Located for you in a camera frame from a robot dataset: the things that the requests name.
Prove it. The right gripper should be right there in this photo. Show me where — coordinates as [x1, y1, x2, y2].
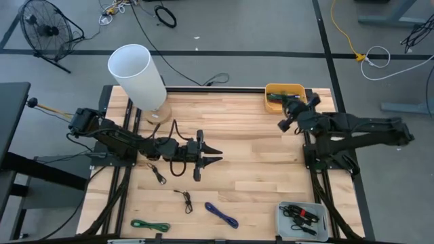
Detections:
[277, 94, 322, 134]

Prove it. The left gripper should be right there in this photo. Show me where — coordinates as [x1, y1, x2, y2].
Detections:
[178, 129, 224, 182]

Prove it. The thin black USB cable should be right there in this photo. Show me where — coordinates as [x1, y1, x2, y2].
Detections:
[290, 218, 318, 236]
[173, 188, 194, 215]
[146, 162, 167, 186]

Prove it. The yellow plastic bin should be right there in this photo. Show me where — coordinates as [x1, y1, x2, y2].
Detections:
[264, 83, 308, 115]

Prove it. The grey desk foot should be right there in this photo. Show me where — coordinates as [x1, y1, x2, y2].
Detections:
[380, 101, 434, 115]

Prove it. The white cylindrical table lamp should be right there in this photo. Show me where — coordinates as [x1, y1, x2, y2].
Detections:
[107, 43, 173, 125]

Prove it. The grey plastic tray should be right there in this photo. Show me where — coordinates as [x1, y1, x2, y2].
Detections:
[275, 200, 330, 243]

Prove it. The wooden stick with black knob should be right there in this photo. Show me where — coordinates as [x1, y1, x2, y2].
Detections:
[26, 97, 74, 120]

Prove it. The black side desk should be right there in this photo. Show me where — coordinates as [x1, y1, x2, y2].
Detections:
[0, 81, 88, 242]

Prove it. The black floor fan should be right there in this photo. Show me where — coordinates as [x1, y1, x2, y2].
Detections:
[18, 0, 85, 74]

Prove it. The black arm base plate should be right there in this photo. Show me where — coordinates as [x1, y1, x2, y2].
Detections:
[90, 139, 140, 167]
[302, 142, 355, 171]

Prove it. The black table frame rail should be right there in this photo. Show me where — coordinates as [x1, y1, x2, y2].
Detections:
[114, 107, 142, 235]
[306, 88, 342, 239]
[76, 232, 377, 244]
[300, 128, 328, 206]
[165, 86, 267, 94]
[100, 98, 134, 235]

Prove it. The yellow extension cord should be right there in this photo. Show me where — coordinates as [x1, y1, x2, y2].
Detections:
[330, 0, 368, 63]

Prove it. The white power cable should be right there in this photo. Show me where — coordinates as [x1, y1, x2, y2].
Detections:
[360, 45, 434, 82]

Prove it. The long black power cable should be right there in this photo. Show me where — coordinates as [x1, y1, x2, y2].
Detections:
[130, 0, 231, 87]

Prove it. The black cable with red band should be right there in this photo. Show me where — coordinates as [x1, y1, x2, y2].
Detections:
[279, 204, 320, 223]

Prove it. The black corner bracket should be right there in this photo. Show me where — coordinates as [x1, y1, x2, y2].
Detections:
[98, 84, 115, 118]

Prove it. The grey desk frame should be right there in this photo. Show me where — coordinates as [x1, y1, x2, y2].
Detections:
[357, 0, 434, 28]

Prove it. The coiled black cable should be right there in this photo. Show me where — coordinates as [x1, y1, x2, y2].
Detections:
[154, 5, 178, 29]

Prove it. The bunch of black cables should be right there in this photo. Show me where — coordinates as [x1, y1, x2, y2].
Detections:
[399, 15, 434, 54]

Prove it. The white and yellow cable bundle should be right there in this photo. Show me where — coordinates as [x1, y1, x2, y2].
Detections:
[98, 0, 138, 26]

